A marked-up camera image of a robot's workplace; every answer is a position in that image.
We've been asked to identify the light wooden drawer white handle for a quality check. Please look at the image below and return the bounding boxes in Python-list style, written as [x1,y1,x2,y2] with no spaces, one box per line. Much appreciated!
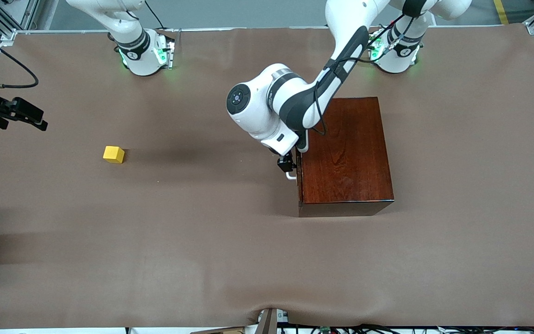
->
[286,153,304,207]

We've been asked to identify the yellow block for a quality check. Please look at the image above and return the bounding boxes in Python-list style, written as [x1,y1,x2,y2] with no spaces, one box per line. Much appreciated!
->
[102,146,126,164]

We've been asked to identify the dark wooden drawer cabinet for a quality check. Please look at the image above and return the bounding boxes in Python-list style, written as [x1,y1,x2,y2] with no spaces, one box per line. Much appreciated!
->
[297,96,395,218]

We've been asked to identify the brown table cover cloth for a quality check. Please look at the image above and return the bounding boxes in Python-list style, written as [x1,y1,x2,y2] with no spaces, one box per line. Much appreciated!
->
[0,26,534,329]

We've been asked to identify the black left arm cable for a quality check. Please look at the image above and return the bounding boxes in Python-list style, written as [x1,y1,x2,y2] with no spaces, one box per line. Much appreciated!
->
[313,12,418,136]

